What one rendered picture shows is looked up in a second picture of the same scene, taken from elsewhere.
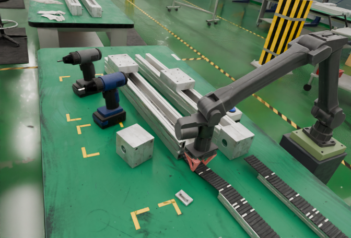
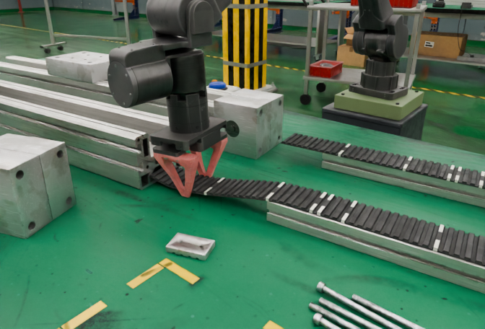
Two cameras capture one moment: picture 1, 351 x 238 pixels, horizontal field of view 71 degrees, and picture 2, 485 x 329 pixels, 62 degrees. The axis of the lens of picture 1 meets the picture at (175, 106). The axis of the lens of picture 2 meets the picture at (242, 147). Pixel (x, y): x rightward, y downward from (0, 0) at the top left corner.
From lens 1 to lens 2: 0.38 m
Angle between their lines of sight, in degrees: 21
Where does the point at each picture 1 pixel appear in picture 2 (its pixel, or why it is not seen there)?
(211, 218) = (277, 260)
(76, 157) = not seen: outside the picture
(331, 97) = not seen: outside the picture
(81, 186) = not seen: outside the picture
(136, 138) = (11, 154)
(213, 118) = (196, 18)
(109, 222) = not seen: outside the picture
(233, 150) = (255, 133)
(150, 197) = (100, 278)
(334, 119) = (396, 36)
